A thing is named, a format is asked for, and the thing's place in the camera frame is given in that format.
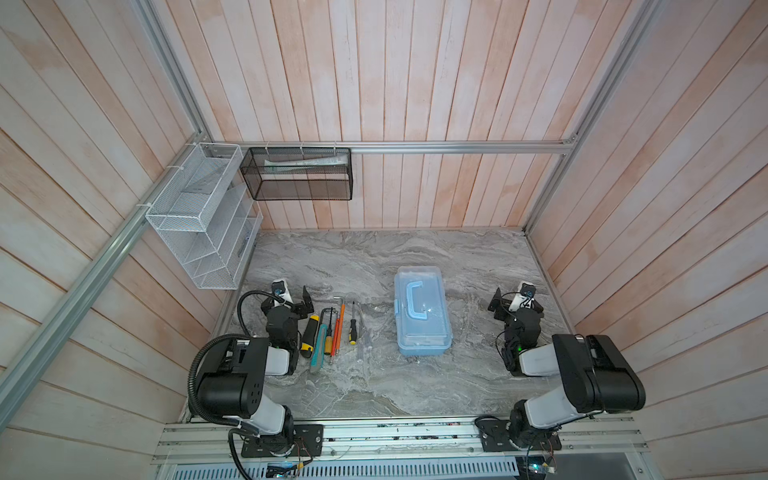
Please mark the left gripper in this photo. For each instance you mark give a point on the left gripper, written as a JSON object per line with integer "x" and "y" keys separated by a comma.
{"x": 288, "y": 307}

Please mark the blue plastic tool box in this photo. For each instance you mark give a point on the blue plastic tool box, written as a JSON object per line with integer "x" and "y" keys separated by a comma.
{"x": 421, "y": 312}

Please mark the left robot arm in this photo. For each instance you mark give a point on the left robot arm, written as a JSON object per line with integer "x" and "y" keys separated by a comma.
{"x": 226, "y": 380}

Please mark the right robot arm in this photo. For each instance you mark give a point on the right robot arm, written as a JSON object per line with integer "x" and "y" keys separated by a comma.
{"x": 594, "y": 376}

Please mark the yellow black utility knife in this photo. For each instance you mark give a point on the yellow black utility knife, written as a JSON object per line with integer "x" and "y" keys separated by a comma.
{"x": 309, "y": 337}

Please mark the yellow black small screwdriver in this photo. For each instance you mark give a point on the yellow black small screwdriver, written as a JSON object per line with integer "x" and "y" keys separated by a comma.
{"x": 353, "y": 327}

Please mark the black mesh basket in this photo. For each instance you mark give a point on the black mesh basket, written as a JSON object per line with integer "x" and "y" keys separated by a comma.
{"x": 298, "y": 173}

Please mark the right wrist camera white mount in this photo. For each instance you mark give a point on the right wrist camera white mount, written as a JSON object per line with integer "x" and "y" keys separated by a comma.
{"x": 523, "y": 297}

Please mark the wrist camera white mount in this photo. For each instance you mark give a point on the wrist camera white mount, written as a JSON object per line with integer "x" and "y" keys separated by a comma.
{"x": 523, "y": 297}
{"x": 279, "y": 288}

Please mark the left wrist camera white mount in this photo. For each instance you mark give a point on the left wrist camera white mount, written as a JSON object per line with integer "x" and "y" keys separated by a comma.
{"x": 279, "y": 288}

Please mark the yellow handled screwdriver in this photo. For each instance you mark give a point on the yellow handled screwdriver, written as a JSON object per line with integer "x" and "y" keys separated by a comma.
{"x": 327, "y": 315}

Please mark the teal handled tool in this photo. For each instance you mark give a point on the teal handled tool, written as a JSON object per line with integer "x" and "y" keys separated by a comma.
{"x": 317, "y": 359}

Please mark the clear handled screwdriver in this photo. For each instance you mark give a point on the clear handled screwdriver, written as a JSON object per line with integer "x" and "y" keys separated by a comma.
{"x": 361, "y": 344}

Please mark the white wire mesh shelf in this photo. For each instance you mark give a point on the white wire mesh shelf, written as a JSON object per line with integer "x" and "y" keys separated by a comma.
{"x": 206, "y": 218}

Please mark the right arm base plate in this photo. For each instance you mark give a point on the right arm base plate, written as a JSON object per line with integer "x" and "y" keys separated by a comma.
{"x": 499, "y": 435}

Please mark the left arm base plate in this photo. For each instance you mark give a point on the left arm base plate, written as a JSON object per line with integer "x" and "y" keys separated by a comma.
{"x": 306, "y": 441}

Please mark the aluminium front rail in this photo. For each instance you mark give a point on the aluminium front rail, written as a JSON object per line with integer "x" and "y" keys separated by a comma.
{"x": 407, "y": 437}

